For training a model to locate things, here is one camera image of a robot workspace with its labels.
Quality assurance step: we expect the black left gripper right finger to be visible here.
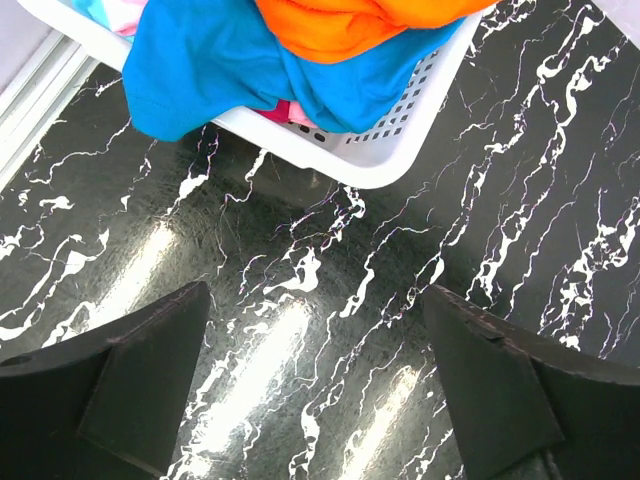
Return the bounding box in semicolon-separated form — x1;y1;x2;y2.
423;285;639;479

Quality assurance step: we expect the aluminium frame rail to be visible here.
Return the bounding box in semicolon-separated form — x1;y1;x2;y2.
1;31;99;186

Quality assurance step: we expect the orange t shirt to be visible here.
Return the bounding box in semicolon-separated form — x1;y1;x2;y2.
256;0;494;64

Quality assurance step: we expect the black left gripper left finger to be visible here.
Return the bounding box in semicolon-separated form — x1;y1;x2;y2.
1;282;210;479

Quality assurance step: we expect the white plastic laundry basket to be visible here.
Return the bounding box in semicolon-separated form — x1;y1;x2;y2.
25;1;483;189

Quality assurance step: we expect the blue t shirt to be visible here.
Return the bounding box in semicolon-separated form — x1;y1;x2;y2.
122;1;461;141

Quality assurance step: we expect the pink t shirt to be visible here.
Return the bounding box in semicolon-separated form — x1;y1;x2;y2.
102;0;316;128

